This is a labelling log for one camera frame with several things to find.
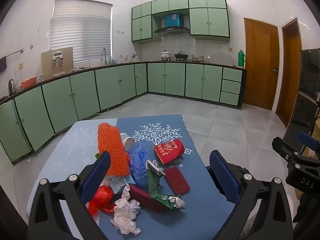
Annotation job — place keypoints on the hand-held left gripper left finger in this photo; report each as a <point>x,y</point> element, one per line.
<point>96,177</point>

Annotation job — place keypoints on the white tissue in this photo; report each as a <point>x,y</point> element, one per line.
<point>126,212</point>

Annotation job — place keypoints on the striped white clothing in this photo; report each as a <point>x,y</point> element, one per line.
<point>250,216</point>

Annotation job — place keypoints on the steel towel bar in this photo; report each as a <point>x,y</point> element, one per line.
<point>15,53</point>

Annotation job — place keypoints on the light blue drink carton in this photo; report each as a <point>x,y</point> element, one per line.
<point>117,182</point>

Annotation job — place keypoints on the black wok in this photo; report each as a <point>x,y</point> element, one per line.
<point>180,55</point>

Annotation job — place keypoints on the red plastic basin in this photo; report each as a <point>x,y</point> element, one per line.
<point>28,82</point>

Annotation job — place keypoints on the steel kitchen faucet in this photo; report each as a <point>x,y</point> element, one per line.
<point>103,55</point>

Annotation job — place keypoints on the blue plastic bag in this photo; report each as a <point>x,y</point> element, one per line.
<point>138,165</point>

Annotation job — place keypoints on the dark towel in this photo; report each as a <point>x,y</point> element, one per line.
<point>2,63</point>

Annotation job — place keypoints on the red paper cup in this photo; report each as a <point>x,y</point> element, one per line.
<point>168,151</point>

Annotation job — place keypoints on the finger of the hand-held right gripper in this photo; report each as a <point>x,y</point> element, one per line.
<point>306,138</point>
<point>282,146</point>

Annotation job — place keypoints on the green thermos bottle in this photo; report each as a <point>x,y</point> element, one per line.
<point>241,58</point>

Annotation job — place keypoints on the black range hood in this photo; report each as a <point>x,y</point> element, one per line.
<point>171,30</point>

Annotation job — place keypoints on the black glass cabinet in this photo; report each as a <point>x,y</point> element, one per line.
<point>305,92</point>

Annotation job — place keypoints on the green torn wrapper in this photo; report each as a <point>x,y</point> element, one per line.
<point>153,182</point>

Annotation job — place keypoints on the brown wooden door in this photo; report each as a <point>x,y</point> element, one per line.
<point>260,65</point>
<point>290,72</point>

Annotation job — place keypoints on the orange foam net sleeve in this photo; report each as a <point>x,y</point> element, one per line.
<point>112,145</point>

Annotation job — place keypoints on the green base cabinets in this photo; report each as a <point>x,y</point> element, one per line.
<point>82,97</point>

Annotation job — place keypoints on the white window blind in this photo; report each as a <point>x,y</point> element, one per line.
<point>80,30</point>

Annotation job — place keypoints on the white cooking pot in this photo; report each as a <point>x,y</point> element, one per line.
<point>165,55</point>

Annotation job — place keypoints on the red textured pad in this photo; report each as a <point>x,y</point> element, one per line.
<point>176,180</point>

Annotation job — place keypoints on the blue tree print tablecloth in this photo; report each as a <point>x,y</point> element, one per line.
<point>200,205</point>

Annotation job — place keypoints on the red long glitter box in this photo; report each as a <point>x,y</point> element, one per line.
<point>147,198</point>

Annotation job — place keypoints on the green wall cabinets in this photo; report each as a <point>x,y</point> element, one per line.
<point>200,17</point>

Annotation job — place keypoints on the steel kettle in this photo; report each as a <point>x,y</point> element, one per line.
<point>11,86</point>

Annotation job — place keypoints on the red plastic bag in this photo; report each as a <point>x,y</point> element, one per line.
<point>102,200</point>

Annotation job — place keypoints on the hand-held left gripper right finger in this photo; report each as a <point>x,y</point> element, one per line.
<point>225,177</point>

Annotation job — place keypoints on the white paper cup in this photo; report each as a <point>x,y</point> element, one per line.
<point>128,142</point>

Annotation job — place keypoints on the green printed packet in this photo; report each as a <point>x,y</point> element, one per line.
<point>170,201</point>

